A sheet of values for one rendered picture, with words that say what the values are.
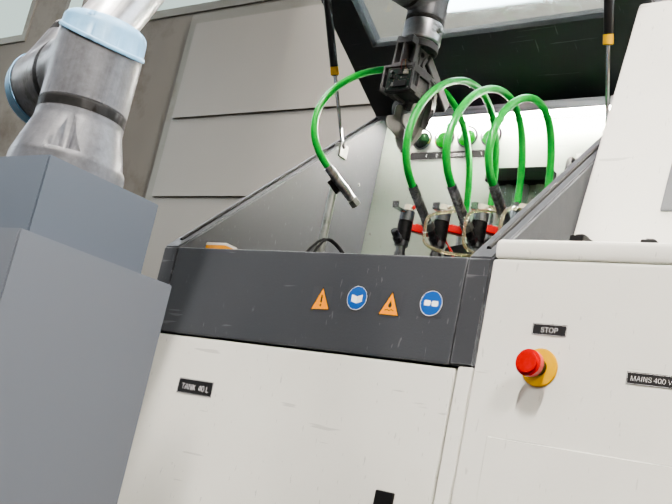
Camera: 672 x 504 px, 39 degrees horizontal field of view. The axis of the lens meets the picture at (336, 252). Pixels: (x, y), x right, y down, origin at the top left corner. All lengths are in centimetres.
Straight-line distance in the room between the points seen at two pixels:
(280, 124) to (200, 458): 329
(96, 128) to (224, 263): 53
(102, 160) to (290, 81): 366
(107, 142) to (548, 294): 62
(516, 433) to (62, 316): 60
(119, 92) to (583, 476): 76
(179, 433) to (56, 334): 58
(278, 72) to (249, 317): 339
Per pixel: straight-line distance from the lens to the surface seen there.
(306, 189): 207
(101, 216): 122
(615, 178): 166
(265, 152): 478
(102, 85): 128
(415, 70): 180
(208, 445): 164
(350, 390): 147
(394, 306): 145
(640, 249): 130
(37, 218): 117
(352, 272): 152
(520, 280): 136
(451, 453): 136
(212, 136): 508
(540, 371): 128
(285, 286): 160
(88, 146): 124
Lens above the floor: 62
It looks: 12 degrees up
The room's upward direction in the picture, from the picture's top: 12 degrees clockwise
